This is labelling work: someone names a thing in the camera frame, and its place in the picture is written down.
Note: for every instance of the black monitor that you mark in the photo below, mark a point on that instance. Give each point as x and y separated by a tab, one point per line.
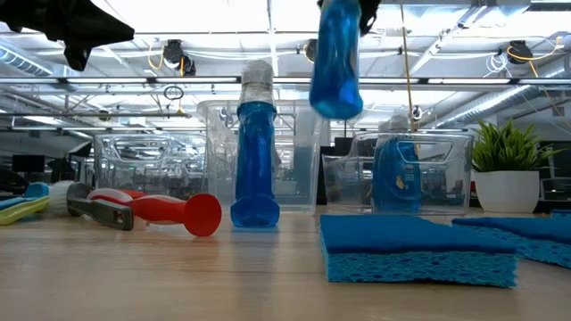
27	164

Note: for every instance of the blue sponge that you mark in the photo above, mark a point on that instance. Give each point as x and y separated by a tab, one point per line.
415	249
526	236
562	214

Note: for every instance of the blue scrub brush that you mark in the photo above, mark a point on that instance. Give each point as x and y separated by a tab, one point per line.
38	190

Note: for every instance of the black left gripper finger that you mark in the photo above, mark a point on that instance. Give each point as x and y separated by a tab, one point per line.
78	55
89	24

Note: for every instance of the large clear plastic bin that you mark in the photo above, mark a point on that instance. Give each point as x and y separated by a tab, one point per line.
294	169

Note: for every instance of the green plant in white pot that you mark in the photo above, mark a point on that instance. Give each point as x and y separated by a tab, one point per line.
506	191

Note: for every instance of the silver ceiling duct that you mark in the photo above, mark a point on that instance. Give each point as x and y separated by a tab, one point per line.
499	100

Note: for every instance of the red white dish brush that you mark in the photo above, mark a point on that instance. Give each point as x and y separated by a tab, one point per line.
201	216

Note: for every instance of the yellow-green scrub brush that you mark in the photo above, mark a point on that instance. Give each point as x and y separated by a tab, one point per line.
22	211

